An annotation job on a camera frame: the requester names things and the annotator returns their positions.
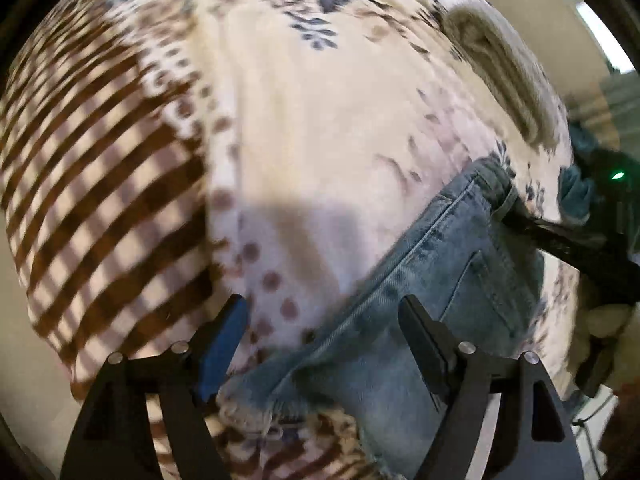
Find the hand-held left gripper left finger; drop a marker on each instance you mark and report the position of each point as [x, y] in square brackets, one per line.
[225, 347]

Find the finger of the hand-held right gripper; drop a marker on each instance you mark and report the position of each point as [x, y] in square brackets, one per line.
[555, 240]

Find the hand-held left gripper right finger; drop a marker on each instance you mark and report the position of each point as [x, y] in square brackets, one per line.
[424, 342]

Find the blue denim pants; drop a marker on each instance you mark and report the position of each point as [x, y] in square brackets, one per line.
[425, 280]

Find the person's right hand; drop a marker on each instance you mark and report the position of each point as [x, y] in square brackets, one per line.
[607, 325]

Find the teal cloth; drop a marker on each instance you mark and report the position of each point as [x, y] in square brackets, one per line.
[577, 192]

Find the folded beige towel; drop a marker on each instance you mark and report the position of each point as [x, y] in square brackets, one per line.
[505, 60]

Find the floral striped printed blanket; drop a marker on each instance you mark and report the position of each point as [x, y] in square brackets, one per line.
[300, 125]

